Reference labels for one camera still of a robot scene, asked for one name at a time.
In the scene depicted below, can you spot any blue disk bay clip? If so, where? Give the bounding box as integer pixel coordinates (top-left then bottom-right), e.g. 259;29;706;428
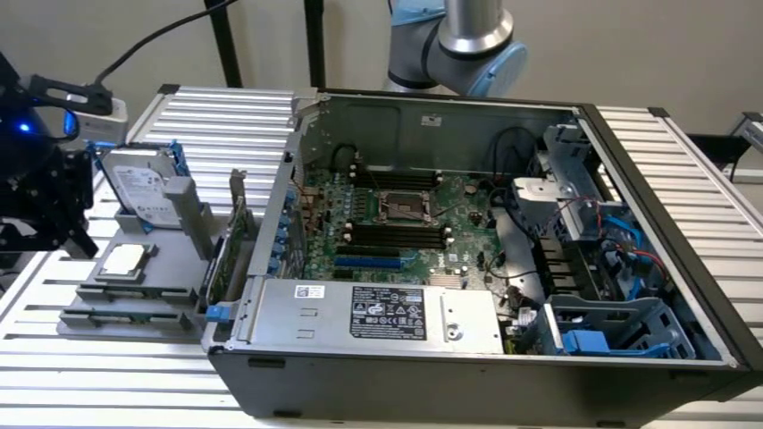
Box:
562;329;611;357

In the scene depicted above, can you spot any green motherboard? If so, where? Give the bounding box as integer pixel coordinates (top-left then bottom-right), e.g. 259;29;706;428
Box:
291;168;522;292

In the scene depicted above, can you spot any silver metal drive cage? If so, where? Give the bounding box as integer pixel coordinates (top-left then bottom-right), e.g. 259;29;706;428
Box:
535;123;622;240

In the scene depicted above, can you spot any silver aluminium frame piece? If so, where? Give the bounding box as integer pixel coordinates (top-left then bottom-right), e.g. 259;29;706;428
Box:
723;110;763;184

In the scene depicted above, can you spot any silver hard disk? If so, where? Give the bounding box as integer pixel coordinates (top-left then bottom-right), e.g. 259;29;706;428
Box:
95;148;186;232

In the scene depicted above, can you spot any short black looped cable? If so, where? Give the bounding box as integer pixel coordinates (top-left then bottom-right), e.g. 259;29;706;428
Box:
331;144;361;167

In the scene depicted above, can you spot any black open PC case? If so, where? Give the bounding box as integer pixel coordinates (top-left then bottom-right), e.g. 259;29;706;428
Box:
202;87;763;420

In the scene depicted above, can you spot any silver power supply unit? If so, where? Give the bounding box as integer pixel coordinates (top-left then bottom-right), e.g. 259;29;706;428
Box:
235;278;510;355

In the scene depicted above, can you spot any green graphics card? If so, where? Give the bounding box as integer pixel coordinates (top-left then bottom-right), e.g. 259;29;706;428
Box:
204;168;256;306

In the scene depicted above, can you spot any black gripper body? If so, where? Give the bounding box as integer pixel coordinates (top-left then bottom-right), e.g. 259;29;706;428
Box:
0;51;96;227

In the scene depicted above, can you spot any black stand pole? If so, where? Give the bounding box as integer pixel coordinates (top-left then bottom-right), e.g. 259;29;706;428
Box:
303;0;331;88
206;0;244;88

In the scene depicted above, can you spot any black looped power cable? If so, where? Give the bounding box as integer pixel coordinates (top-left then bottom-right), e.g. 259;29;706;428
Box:
490;126;537;181

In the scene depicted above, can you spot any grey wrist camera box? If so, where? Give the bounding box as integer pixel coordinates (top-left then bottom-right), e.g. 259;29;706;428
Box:
27;74;131;143

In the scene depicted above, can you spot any black camera cable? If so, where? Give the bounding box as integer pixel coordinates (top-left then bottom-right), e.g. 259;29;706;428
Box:
94;0;223;88

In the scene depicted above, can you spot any grey disk bay cage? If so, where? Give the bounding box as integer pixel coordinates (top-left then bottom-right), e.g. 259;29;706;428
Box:
543;293;701;360

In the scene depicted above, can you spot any CPU socket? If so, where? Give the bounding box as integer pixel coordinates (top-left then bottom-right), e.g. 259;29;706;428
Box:
371;189;442;225

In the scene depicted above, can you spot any blue expansion slot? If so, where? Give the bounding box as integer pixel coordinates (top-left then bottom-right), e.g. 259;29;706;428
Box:
331;257;402;269

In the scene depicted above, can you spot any green RAM stick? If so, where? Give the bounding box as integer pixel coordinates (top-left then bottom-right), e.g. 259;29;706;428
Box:
79;285;194;299
62;311;187;326

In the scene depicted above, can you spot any gold chipset heatsink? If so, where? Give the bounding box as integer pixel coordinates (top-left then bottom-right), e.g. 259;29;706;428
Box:
427;273;467;290

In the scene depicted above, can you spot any red wire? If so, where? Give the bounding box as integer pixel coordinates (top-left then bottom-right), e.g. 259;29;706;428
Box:
630;251;669;288

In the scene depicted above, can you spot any black long expansion slot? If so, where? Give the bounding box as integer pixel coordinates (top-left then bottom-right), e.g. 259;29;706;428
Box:
335;246;402;259

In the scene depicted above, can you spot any grey parts rack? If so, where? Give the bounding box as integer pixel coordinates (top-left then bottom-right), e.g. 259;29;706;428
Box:
55;176;252;346

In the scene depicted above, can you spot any silver CPU chip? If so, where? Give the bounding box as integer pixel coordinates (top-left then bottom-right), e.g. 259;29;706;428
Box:
96;243;159;282

